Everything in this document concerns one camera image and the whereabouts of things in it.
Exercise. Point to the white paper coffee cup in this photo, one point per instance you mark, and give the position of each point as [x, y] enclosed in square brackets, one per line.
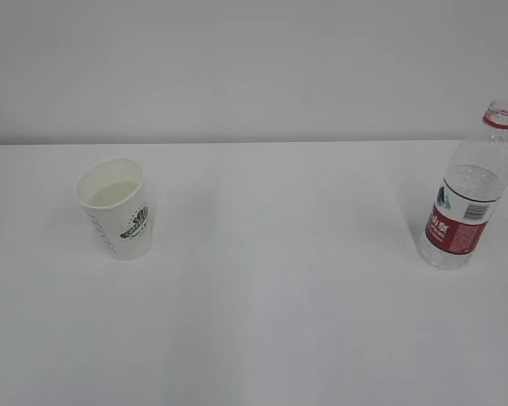
[113, 196]

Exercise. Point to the clear red-label water bottle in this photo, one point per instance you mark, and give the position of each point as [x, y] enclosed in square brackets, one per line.
[473, 183]

